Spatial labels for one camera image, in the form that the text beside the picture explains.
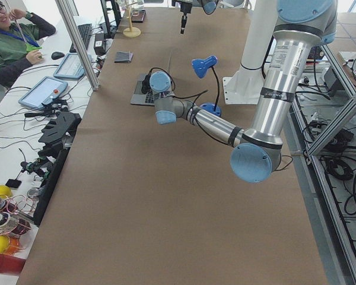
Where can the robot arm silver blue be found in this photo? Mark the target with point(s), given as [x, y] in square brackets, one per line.
[280, 37]
[208, 6]

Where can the black keyboard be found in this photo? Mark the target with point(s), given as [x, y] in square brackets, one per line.
[85, 33]

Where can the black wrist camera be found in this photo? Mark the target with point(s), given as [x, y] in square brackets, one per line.
[145, 88]

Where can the far teach pendant tablet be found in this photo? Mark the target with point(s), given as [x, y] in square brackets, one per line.
[70, 68]

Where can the grey laptop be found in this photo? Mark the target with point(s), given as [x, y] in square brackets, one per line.
[142, 94]

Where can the wooden mug tree stand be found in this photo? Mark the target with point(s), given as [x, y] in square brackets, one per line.
[131, 31]

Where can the red cylinder can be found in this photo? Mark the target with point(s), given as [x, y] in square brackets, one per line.
[11, 265]

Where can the black plastic rack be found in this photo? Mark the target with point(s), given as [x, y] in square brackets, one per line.
[52, 138]

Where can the person in green shirt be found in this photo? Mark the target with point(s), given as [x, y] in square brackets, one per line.
[20, 32]

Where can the near teach pendant tablet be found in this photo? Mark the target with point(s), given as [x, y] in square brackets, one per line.
[47, 89]

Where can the black power adapter box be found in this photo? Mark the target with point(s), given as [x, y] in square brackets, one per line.
[100, 44]

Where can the grey folded cloth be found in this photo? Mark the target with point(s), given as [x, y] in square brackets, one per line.
[123, 57]

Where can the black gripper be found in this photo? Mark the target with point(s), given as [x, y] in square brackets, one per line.
[183, 12]

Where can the teach pendant tablet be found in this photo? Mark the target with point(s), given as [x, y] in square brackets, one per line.
[47, 89]
[70, 68]

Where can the aluminium frame post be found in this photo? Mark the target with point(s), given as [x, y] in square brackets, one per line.
[72, 29]

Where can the black computer mouse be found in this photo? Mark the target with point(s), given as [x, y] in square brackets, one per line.
[57, 55]

